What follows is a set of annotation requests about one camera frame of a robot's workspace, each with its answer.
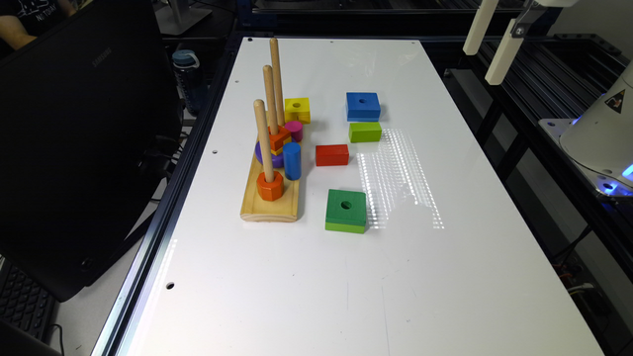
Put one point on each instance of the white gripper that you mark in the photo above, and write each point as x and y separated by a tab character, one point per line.
535	19

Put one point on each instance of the dark green square block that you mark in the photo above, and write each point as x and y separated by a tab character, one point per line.
346	207

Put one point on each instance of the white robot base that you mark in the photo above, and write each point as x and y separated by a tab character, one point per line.
599	142

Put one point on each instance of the person forearm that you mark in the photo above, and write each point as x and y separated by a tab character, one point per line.
13	33

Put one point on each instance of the blue square block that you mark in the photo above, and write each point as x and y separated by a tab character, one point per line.
362	107

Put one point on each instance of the light green rectangular block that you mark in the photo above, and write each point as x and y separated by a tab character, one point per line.
365	132

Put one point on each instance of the red rectangular block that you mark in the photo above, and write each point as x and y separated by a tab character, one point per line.
332	155

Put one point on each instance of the yellow square block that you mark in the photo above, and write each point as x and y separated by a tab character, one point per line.
297	109

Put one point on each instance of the pink cylinder block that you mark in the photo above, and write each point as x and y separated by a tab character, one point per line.
296	129

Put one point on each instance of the blue cylinder block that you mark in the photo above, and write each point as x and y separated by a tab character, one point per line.
292	161

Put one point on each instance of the orange block on peg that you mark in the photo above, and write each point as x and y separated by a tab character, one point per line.
278	139

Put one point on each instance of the yellow block under orange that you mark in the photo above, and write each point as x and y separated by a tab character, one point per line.
279	151

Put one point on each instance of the orange hexagon block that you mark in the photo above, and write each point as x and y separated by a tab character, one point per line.
270	191

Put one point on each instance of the back wooden peg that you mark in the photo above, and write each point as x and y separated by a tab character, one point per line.
277	81

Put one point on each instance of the wooden peg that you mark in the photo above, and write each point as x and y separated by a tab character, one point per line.
263	136
270	98
277	81

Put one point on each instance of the middle wooden peg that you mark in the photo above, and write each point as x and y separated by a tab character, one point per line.
270	98

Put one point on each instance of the front wooden peg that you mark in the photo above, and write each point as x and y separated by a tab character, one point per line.
263	136

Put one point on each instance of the wooden peg base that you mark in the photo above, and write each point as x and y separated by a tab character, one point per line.
282	210

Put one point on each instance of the blue water bottle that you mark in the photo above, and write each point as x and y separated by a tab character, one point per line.
190	78

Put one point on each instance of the grey monitor stand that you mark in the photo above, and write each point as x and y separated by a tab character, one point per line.
177	17

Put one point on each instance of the black Samsung monitor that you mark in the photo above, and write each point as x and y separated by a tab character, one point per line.
90	116

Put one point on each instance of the black keyboard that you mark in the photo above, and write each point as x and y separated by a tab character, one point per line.
25	303

